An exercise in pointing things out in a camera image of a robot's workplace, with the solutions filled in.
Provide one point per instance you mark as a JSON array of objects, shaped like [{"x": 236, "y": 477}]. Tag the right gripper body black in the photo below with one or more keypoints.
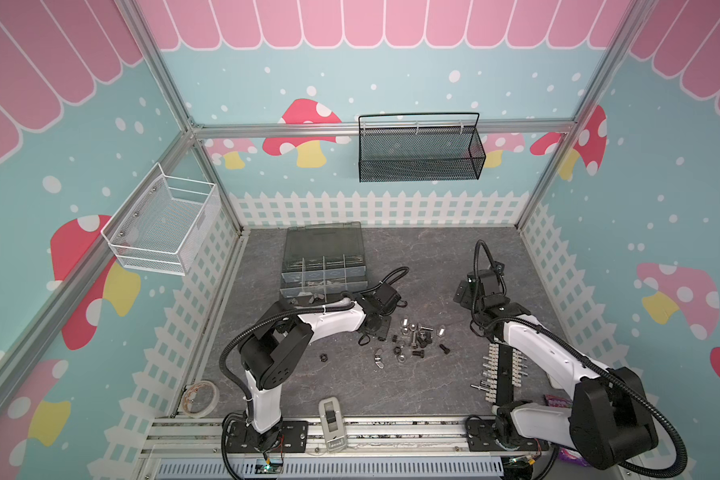
[{"x": 468, "y": 294}]

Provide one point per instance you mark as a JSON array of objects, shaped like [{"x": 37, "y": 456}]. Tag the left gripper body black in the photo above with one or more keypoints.
[{"x": 382, "y": 328}]

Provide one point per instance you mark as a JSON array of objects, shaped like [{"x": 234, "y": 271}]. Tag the clear plastic organizer box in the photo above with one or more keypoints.
[{"x": 320, "y": 262}]

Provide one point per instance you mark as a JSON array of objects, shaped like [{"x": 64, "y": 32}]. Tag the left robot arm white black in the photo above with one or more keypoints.
[{"x": 260, "y": 358}]

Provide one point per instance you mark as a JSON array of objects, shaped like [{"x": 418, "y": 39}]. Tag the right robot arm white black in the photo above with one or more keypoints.
[{"x": 609, "y": 422}]

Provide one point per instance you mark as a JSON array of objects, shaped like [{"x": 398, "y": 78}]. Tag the black screws cluster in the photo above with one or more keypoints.
[{"x": 419, "y": 340}]

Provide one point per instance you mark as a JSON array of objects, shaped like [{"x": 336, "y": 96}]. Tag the black rack with screws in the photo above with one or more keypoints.
[{"x": 503, "y": 372}]

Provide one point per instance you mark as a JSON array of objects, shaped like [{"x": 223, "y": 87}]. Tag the grey handheld remote device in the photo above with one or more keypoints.
[{"x": 333, "y": 426}]

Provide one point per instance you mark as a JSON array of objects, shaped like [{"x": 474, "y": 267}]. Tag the green circuit board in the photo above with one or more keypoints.
[{"x": 267, "y": 467}]

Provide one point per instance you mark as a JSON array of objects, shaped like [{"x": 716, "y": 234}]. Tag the roll of clear tape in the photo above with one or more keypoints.
[{"x": 199, "y": 400}]

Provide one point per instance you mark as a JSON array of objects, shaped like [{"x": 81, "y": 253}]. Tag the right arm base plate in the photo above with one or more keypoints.
[{"x": 488, "y": 434}]

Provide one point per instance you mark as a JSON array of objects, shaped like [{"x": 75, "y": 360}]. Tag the black wire mesh basket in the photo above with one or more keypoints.
[{"x": 417, "y": 147}]

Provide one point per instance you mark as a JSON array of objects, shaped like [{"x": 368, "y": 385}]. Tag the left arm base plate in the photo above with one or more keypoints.
[{"x": 287, "y": 437}]

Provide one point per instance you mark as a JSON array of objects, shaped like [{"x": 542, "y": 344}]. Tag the white slotted cable duct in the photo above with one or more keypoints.
[{"x": 379, "y": 468}]

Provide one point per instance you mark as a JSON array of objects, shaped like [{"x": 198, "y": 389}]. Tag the white wire mesh basket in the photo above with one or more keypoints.
[{"x": 163, "y": 224}]

